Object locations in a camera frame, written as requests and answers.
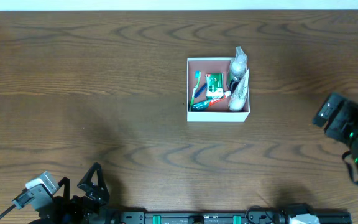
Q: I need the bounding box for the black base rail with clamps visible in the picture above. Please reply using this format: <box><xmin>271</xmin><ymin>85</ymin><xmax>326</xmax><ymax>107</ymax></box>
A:
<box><xmin>112</xmin><ymin>203</ymin><xmax>352</xmax><ymax>224</ymax></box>

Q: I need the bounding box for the green soap bar package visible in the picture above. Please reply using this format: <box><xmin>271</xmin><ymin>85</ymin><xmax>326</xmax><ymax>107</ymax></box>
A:
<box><xmin>206</xmin><ymin>73</ymin><xmax>224</xmax><ymax>99</ymax></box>

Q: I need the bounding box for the clear foam pump bottle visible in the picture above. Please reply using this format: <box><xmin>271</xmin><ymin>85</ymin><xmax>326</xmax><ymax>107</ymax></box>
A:
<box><xmin>226</xmin><ymin>46</ymin><xmax>248</xmax><ymax>92</ymax></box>

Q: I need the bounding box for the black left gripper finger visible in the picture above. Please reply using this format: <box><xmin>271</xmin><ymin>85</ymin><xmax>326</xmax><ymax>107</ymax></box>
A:
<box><xmin>58</xmin><ymin>177</ymin><xmax>70</xmax><ymax>201</ymax></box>
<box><xmin>77</xmin><ymin>162</ymin><xmax>109</xmax><ymax>199</ymax></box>

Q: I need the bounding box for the red Colgate toothpaste tube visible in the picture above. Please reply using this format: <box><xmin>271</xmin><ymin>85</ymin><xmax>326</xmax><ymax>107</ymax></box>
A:
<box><xmin>190</xmin><ymin>91</ymin><xmax>231</xmax><ymax>111</ymax></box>

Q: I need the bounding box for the white box with pink interior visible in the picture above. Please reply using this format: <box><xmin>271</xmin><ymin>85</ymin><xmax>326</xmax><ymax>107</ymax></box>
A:
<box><xmin>186</xmin><ymin>57</ymin><xmax>250</xmax><ymax>122</ymax></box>

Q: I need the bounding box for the green white toothbrush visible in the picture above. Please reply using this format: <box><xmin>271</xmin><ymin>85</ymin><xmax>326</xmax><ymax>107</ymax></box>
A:
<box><xmin>190</xmin><ymin>70</ymin><xmax>201</xmax><ymax>107</ymax></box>

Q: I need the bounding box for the white lotion tube with leaves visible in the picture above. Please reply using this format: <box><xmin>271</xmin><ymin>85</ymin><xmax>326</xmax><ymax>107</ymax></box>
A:
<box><xmin>228</xmin><ymin>69</ymin><xmax>249</xmax><ymax>111</ymax></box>

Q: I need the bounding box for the blue disposable razor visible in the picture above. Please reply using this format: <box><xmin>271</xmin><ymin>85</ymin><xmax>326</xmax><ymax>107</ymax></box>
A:
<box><xmin>195</xmin><ymin>83</ymin><xmax>207</xmax><ymax>98</ymax></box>

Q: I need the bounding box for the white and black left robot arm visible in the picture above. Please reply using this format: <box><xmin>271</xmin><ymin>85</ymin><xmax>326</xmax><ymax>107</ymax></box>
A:
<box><xmin>30</xmin><ymin>162</ymin><xmax>121</xmax><ymax>224</ymax></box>

